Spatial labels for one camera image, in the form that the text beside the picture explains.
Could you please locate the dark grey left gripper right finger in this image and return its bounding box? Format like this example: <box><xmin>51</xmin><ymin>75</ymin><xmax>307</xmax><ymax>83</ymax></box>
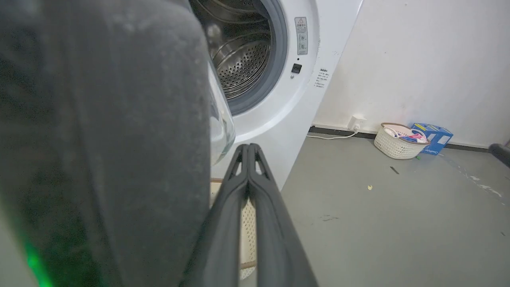
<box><xmin>248</xmin><ymin>143</ymin><xmax>319</xmax><ymax>287</ymax></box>

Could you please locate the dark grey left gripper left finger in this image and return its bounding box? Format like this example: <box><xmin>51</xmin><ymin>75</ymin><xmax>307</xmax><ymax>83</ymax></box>
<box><xmin>181</xmin><ymin>144</ymin><xmax>249</xmax><ymax>287</ymax></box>

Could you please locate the dark grey washing machine door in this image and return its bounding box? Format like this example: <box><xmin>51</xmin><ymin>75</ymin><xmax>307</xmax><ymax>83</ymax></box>
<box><xmin>0</xmin><ymin>0</ymin><xmax>236</xmax><ymax>287</ymax></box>

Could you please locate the white front-load washing machine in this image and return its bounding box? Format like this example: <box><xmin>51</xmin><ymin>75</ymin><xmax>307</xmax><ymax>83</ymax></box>
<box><xmin>187</xmin><ymin>0</ymin><xmax>364</xmax><ymax>192</ymax></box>

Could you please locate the cream perforated plastic basket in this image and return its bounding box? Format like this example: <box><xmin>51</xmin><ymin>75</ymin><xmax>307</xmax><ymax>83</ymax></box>
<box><xmin>210</xmin><ymin>181</ymin><xmax>257</xmax><ymax>280</ymax></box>

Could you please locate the white woven laundry basket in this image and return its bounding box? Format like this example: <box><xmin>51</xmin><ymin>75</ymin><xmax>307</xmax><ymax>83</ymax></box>
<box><xmin>374</xmin><ymin>123</ymin><xmax>431</xmax><ymax>160</ymax></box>

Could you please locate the pink and white clothing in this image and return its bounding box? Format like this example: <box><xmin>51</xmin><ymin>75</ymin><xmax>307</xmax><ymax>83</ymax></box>
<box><xmin>384</xmin><ymin>126</ymin><xmax>428</xmax><ymax>144</ymax></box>

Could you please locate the blue cardboard box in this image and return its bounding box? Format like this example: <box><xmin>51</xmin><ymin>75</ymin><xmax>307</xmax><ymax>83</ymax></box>
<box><xmin>411</xmin><ymin>123</ymin><xmax>454</xmax><ymax>155</ymax></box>

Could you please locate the dark grey rounded object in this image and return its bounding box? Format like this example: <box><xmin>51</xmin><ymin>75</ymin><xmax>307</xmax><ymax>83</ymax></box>
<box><xmin>488</xmin><ymin>143</ymin><xmax>510</xmax><ymax>168</ymax></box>

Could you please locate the white power cable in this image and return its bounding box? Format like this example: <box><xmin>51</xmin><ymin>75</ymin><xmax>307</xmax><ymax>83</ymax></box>
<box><xmin>306</xmin><ymin>129</ymin><xmax>359</xmax><ymax>140</ymax></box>

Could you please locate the white wall power socket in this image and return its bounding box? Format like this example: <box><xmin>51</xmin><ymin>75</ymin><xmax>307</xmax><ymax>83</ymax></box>
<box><xmin>348</xmin><ymin>115</ymin><xmax>366</xmax><ymax>132</ymax></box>

